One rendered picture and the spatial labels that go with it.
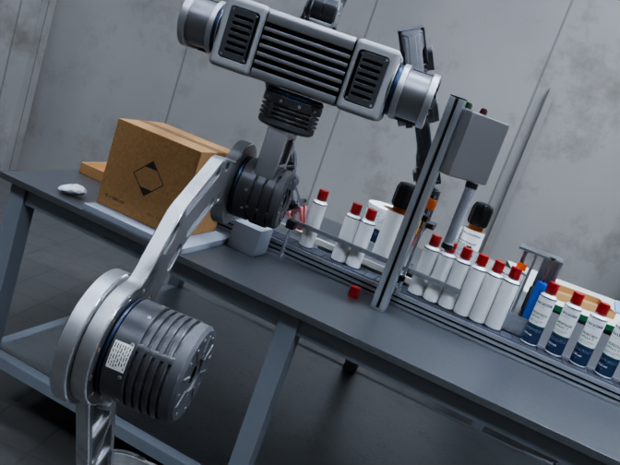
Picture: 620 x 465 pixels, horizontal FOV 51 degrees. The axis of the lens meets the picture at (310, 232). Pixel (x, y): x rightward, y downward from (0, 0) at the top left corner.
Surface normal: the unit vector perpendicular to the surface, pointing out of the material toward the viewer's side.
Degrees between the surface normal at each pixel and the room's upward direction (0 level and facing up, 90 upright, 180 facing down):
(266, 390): 90
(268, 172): 90
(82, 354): 82
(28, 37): 90
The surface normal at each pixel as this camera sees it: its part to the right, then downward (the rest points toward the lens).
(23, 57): -0.18, 0.17
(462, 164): 0.52, 0.36
